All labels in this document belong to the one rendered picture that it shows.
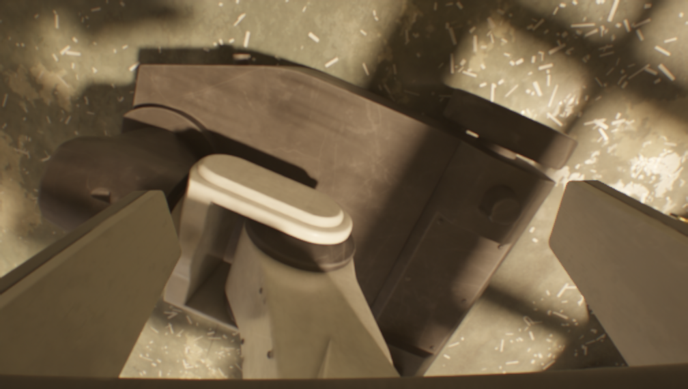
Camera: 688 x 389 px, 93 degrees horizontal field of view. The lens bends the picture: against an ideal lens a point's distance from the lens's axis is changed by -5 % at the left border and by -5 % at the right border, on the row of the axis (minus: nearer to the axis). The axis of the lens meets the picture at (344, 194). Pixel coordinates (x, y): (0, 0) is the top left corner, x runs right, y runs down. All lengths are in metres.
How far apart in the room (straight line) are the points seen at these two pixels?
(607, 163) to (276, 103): 0.61
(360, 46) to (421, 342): 0.53
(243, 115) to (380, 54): 0.27
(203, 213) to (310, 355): 0.20
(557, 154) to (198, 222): 0.47
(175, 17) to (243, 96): 0.29
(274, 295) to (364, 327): 0.09
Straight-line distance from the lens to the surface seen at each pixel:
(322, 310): 0.35
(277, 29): 0.70
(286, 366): 0.30
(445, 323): 0.63
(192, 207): 0.42
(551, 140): 0.52
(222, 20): 0.74
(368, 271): 0.59
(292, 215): 0.39
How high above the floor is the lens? 0.66
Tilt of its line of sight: 68 degrees down
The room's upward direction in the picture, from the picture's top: 160 degrees counter-clockwise
